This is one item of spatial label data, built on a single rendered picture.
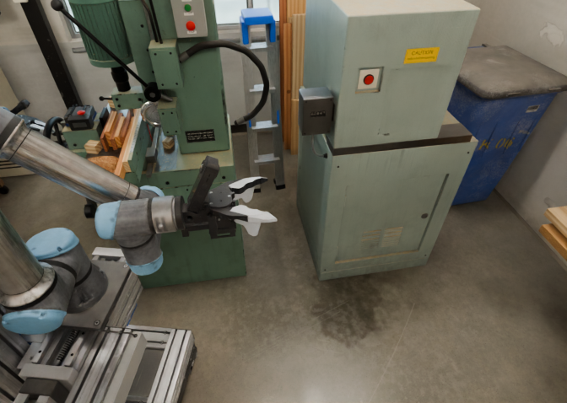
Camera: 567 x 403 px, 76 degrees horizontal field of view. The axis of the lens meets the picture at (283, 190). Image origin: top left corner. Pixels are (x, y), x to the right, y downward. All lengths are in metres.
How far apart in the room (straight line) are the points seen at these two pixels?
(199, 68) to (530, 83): 1.60
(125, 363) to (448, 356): 1.47
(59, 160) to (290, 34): 2.02
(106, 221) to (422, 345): 1.64
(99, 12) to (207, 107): 0.48
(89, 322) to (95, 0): 1.01
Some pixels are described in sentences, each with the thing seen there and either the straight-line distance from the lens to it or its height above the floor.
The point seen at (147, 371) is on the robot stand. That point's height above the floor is 0.21.
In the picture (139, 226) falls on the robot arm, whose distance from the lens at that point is 0.77.
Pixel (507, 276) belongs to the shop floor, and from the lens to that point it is 2.49.
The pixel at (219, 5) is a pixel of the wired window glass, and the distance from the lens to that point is 2.90.
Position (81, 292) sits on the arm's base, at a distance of 1.18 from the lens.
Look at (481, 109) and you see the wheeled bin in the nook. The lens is 2.16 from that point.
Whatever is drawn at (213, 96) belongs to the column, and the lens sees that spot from 1.52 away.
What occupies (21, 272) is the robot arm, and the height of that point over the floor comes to 1.13.
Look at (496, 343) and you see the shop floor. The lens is 2.20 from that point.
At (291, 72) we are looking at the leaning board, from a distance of 2.74.
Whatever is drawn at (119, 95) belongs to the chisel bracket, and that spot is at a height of 1.06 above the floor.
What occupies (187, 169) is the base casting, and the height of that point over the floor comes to 0.80.
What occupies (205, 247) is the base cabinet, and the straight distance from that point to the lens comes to 1.93.
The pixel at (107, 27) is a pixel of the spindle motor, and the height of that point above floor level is 1.34.
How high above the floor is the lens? 1.75
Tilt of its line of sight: 42 degrees down
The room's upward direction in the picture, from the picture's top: straight up
